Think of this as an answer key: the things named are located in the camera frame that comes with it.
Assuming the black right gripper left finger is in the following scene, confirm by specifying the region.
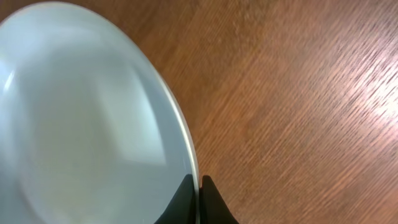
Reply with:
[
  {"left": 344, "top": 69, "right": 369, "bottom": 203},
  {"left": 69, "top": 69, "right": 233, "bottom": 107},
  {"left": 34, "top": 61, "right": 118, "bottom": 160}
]
[{"left": 155, "top": 174, "right": 197, "bottom": 224}]

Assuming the light blue plate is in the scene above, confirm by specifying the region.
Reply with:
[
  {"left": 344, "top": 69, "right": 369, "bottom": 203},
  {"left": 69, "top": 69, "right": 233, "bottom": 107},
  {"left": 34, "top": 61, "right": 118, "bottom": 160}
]
[{"left": 1, "top": 2, "right": 199, "bottom": 223}]

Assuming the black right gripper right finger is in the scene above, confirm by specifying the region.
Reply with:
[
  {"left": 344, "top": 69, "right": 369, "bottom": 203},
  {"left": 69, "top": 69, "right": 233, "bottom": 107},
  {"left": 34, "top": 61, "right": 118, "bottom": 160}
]
[{"left": 199, "top": 175, "right": 239, "bottom": 224}]

